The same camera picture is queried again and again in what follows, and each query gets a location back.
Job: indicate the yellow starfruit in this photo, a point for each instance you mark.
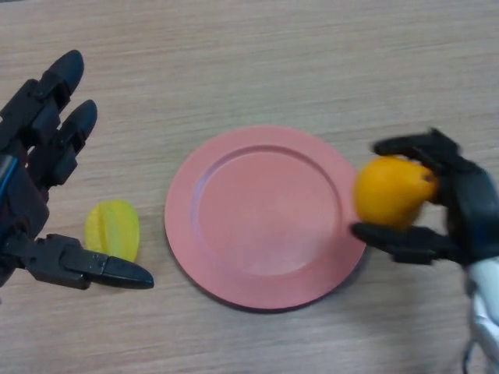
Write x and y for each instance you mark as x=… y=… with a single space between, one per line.
x=113 y=226

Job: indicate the yellow pear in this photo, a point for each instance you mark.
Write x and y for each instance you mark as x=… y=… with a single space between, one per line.
x=390 y=191

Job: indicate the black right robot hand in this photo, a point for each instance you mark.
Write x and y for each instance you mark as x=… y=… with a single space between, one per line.
x=475 y=218

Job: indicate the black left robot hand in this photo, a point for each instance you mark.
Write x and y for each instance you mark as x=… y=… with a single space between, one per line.
x=23 y=195

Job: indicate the pink round plate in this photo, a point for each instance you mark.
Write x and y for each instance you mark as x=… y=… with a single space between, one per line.
x=265 y=222

